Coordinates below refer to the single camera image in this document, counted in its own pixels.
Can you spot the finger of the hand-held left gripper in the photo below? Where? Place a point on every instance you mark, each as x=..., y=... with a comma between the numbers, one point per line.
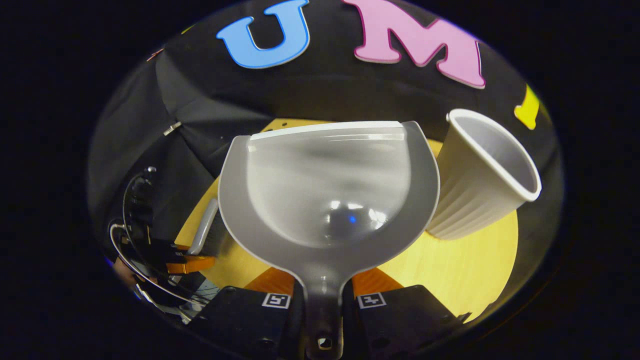
x=195, y=264

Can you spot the copper cloth clip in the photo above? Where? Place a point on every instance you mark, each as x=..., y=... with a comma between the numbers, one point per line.
x=155, y=54

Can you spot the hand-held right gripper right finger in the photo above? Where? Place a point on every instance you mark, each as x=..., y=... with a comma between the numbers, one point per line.
x=405, y=320

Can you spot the white ribbed garbage bin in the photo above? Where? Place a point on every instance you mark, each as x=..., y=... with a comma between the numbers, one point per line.
x=475, y=190

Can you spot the wooden desktop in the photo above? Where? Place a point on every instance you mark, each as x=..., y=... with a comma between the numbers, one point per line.
x=460, y=270

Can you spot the white cloth clip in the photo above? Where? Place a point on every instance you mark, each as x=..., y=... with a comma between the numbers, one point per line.
x=172, y=128

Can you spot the small grey broom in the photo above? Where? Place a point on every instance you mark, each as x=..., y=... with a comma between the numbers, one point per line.
x=210, y=225

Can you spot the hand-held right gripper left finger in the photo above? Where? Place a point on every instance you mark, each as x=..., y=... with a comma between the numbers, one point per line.
x=240, y=320

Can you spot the grey dustpan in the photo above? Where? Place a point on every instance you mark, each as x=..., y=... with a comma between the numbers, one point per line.
x=325, y=200

